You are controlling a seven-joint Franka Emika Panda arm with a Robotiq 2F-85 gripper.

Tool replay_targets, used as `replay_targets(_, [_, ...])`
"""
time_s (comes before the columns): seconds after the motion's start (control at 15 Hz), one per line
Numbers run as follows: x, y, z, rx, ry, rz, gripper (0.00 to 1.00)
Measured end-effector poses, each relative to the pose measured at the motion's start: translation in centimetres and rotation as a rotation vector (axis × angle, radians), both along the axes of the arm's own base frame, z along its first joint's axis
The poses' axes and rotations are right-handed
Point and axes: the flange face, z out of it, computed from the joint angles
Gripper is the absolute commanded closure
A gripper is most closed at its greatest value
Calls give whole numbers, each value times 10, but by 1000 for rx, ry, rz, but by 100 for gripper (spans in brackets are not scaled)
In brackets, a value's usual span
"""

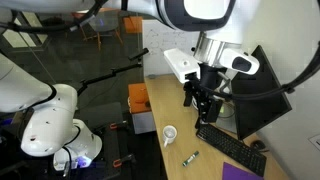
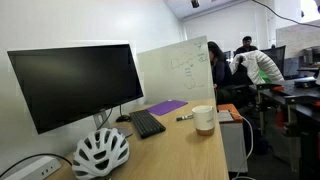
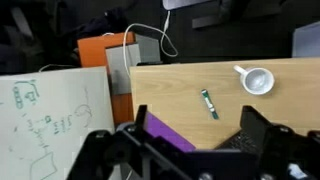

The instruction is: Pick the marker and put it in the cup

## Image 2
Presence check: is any black green marker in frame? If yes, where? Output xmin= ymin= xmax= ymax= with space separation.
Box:
xmin=175 ymin=114 xmax=194 ymax=122

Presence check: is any white cup with cork base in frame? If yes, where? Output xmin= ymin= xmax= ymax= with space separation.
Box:
xmin=191 ymin=105 xmax=216 ymax=137

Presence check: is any purple desk mat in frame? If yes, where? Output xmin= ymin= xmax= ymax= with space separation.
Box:
xmin=145 ymin=99 xmax=189 ymax=117

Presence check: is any white whiteboard divider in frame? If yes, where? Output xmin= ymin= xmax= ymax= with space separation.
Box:
xmin=136 ymin=35 xmax=216 ymax=105

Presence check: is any black keyboard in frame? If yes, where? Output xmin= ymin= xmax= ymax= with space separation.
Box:
xmin=129 ymin=109 xmax=167 ymax=140

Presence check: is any black computer mouse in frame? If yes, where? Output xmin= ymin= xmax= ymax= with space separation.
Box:
xmin=115 ymin=114 xmax=132 ymax=123

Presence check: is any seated person with dark hair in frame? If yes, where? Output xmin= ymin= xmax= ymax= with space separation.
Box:
xmin=207 ymin=40 xmax=235 ymax=105

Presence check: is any white bicycle helmet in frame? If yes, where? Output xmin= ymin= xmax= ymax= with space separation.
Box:
xmin=71 ymin=127 xmax=130 ymax=180

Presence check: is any silver monitor stand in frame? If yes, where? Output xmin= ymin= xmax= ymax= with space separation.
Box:
xmin=92 ymin=110 xmax=134 ymax=139

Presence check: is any grey notebook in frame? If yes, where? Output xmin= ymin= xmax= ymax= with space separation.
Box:
xmin=217 ymin=110 xmax=235 ymax=124

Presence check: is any black computer monitor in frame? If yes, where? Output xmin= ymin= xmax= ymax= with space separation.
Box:
xmin=7 ymin=43 xmax=144 ymax=135

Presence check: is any white cabinet with orange top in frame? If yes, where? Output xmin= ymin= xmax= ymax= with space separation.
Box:
xmin=217 ymin=103 xmax=249 ymax=174

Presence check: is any standing person in black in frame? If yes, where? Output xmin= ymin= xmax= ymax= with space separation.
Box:
xmin=234 ymin=35 xmax=259 ymax=56

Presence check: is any white puffer jacket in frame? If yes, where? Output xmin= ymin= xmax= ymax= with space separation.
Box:
xmin=229 ymin=49 xmax=285 ymax=85

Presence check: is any green garment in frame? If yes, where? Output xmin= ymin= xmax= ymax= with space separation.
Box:
xmin=258 ymin=69 xmax=273 ymax=84

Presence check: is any black mesh office chair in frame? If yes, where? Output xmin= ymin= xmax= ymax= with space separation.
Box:
xmin=259 ymin=45 xmax=287 ymax=79

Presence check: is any black work table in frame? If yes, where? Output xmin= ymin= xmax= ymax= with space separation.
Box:
xmin=256 ymin=78 xmax=320 ymax=180

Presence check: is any beige partition panel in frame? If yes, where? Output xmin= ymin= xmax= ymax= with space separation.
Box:
xmin=275 ymin=19 xmax=320 ymax=59

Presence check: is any black box device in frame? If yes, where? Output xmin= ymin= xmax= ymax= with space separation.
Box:
xmin=293 ymin=76 xmax=318 ymax=89

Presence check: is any white power strip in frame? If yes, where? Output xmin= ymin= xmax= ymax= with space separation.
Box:
xmin=3 ymin=155 xmax=62 ymax=180

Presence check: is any white cable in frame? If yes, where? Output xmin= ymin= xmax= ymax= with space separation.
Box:
xmin=229 ymin=111 xmax=256 ymax=180

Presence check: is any black power cable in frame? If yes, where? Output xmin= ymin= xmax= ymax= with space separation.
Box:
xmin=0 ymin=153 xmax=73 ymax=178

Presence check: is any black overhead cable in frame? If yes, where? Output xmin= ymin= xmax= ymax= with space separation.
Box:
xmin=251 ymin=0 xmax=320 ymax=29

